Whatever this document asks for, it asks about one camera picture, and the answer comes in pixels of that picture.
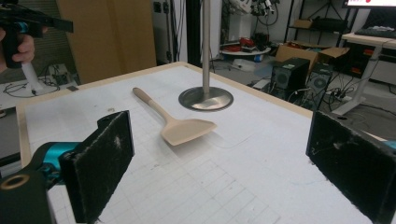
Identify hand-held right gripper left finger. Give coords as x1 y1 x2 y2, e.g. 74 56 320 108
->
58 109 135 224

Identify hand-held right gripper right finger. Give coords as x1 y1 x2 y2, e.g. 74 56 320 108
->
305 109 396 224

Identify wooden spoon handle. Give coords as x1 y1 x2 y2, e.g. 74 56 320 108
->
132 87 218 147

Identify brown cardboard panel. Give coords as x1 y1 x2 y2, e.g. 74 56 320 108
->
56 0 158 86

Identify white power strip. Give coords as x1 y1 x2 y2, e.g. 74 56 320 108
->
325 90 354 105

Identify black computer tower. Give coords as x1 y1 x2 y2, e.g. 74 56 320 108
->
305 62 334 110
270 57 311 101

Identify open cardboard box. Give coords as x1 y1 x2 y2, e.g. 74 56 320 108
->
275 40 351 67

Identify white desk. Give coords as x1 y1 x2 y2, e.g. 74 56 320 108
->
330 32 396 117

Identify black pillar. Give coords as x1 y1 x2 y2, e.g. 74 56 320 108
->
185 0 204 68

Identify metal stand with round base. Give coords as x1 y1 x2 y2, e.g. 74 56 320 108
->
177 0 234 112

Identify dark keyboard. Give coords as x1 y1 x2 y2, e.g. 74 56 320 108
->
354 25 396 40

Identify black metal shelf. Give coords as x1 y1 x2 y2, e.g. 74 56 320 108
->
283 0 345 45

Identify round white platform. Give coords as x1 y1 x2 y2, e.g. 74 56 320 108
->
219 46 273 58

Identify red tool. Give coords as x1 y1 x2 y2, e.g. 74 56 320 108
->
238 36 256 49

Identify monitor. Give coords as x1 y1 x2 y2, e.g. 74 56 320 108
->
341 0 396 9

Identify white post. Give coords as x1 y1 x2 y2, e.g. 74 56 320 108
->
21 61 47 92

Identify black cables on floor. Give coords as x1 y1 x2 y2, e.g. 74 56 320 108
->
2 63 71 99

